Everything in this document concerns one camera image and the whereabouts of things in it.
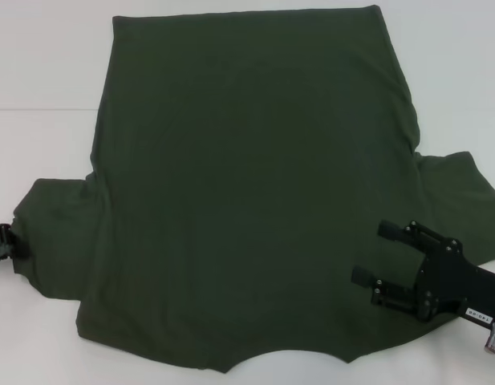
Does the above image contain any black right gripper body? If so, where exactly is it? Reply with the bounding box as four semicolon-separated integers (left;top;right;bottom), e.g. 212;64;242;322
416;238;495;326

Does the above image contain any dark green t-shirt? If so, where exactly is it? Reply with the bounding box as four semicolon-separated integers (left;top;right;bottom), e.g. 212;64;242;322
10;4;495;365

